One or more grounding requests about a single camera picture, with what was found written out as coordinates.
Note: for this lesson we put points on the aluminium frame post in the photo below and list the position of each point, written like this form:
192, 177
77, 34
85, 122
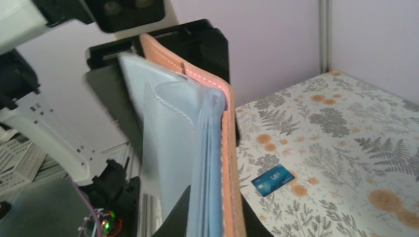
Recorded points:
325, 21

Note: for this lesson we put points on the blue credit card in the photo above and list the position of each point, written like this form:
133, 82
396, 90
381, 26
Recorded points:
272, 179

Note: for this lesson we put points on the pink leather card holder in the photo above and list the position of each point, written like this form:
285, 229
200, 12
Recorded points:
189, 138

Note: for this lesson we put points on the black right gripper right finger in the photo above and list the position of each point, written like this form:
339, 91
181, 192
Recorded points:
253, 226

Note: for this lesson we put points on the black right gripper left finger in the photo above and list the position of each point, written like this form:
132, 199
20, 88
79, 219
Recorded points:
175, 225

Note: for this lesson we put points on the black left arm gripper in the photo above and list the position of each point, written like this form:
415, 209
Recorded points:
197, 42

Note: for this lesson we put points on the white plastic basket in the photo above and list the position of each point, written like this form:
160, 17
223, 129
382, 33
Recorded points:
20, 160

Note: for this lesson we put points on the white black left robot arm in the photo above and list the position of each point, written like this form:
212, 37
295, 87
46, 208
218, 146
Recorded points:
112, 198

